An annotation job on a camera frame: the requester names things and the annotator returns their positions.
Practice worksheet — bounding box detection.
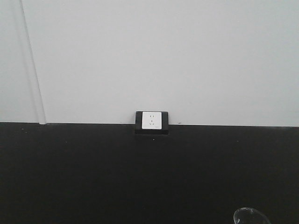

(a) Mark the black socket mounting box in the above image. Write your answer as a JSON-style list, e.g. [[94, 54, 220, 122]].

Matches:
[[135, 111, 169, 135]]

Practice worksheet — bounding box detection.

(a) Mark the white wall power socket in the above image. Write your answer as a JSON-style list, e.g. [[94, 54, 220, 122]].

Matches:
[[142, 112, 162, 130]]

